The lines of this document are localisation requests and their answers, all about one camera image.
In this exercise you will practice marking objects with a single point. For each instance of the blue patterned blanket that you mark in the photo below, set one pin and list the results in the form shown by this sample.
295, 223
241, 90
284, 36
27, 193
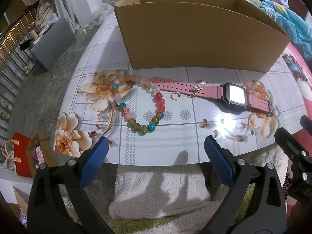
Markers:
298, 30

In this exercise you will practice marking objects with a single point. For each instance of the brown paper gift bag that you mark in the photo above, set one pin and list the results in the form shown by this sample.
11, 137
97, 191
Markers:
39, 151

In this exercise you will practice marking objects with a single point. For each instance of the grey cabinet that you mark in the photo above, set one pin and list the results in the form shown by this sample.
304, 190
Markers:
53, 44

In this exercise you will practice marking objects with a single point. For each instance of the pink strap digital watch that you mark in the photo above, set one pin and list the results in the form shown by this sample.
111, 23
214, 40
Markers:
233, 96

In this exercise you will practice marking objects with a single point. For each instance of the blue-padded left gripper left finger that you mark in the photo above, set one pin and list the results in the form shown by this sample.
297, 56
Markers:
47, 213

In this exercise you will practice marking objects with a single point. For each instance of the small silver rectangular charm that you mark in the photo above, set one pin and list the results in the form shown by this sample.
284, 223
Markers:
201, 82

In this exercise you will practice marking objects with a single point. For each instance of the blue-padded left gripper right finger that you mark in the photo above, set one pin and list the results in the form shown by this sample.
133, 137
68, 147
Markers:
266, 210

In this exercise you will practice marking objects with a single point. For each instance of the white fluffy rug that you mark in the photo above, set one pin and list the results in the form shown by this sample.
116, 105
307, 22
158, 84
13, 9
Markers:
151, 192

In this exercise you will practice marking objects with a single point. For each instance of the dark red door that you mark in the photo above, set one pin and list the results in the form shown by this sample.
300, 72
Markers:
299, 7

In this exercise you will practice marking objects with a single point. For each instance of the brown cardboard box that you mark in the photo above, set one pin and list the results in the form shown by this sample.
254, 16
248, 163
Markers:
231, 34

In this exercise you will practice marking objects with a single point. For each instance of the white plastic bag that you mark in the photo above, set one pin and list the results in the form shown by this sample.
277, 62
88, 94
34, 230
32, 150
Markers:
100, 14

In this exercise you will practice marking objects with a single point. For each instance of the gold hoop earring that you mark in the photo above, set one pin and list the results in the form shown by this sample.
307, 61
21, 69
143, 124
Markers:
175, 96

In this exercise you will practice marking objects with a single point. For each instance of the red paper gift bag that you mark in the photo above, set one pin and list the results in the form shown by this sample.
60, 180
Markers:
14, 150

